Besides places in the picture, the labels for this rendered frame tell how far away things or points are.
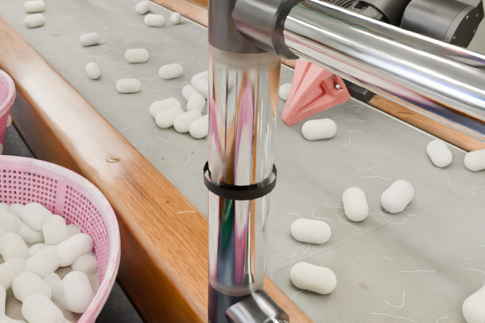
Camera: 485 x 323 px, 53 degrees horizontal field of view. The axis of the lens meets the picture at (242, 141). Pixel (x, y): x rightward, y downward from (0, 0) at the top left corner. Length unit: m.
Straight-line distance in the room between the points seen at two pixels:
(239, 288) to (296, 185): 0.27
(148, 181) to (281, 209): 0.12
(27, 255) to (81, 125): 0.16
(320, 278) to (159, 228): 0.12
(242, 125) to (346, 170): 0.34
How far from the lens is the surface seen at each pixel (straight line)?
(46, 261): 0.39
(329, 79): 0.54
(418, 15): 0.55
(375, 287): 0.37
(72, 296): 0.36
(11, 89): 0.60
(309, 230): 0.38
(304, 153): 0.50
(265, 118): 0.15
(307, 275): 0.34
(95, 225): 0.40
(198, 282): 0.32
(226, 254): 0.18
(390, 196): 0.43
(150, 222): 0.37
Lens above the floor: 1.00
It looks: 30 degrees down
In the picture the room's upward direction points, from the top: 2 degrees clockwise
